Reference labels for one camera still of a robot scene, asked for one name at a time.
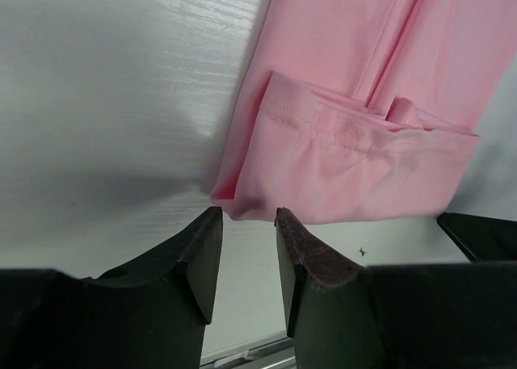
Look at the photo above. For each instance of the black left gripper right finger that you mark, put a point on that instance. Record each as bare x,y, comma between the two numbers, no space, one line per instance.
344,315

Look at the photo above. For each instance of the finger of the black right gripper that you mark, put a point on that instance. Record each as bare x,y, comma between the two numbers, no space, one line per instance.
480,238

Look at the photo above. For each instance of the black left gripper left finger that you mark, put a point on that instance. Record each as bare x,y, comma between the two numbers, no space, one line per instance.
150,312

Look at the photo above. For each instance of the pink t-shirt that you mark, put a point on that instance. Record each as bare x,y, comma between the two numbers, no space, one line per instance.
357,110

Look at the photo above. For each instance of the aluminium mounting rail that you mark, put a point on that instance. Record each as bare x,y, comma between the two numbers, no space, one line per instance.
274,351

